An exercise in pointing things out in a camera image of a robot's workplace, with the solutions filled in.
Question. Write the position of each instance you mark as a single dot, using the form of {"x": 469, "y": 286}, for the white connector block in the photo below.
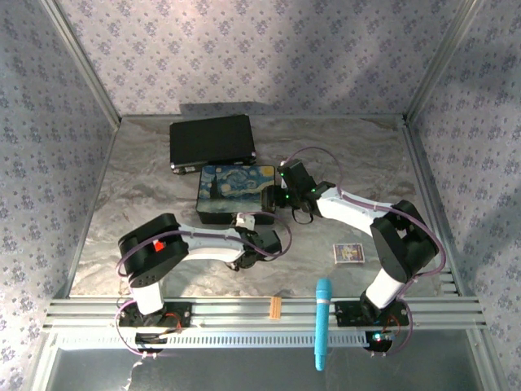
{"x": 245, "y": 220}

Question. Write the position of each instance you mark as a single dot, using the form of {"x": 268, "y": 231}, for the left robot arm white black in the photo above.
{"x": 154, "y": 248}

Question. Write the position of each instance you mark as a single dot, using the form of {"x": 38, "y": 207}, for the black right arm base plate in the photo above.
{"x": 346, "y": 313}

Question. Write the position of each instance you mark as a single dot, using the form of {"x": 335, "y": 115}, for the small wooden block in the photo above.
{"x": 276, "y": 308}

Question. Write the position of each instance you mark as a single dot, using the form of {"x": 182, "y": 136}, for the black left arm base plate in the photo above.
{"x": 179, "y": 315}

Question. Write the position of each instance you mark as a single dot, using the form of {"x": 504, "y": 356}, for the aluminium front frame rail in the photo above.
{"x": 244, "y": 311}

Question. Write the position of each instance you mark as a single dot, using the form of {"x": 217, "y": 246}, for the aluminium corner post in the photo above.
{"x": 443, "y": 57}
{"x": 81, "y": 61}

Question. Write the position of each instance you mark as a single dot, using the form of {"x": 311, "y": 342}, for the black hard case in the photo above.
{"x": 211, "y": 140}

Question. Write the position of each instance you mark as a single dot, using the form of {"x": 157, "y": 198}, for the starry night painted box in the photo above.
{"x": 232, "y": 189}

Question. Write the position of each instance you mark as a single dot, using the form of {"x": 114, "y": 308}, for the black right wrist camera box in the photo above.
{"x": 296, "y": 175}

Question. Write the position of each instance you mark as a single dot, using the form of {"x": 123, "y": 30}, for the teal toy microphone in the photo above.
{"x": 323, "y": 317}

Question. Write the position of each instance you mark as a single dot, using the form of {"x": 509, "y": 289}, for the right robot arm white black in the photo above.
{"x": 399, "y": 240}

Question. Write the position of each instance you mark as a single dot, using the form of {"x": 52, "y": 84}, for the small playing card box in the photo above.
{"x": 348, "y": 253}

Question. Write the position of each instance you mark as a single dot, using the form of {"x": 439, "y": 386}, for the aluminium side frame rail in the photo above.
{"x": 87, "y": 212}
{"x": 431, "y": 203}

